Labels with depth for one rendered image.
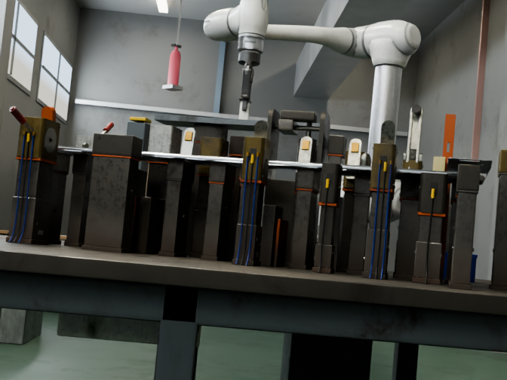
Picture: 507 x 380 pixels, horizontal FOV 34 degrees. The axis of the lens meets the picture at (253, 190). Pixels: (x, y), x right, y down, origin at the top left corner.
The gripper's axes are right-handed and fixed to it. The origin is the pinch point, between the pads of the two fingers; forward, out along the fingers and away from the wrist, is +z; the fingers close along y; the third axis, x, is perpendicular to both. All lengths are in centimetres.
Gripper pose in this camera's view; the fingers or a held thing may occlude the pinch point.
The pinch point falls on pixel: (244, 111)
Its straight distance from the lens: 280.3
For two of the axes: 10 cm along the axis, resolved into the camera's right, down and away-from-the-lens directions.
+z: -1.0, 9.9, -0.7
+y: -0.6, -0.7, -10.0
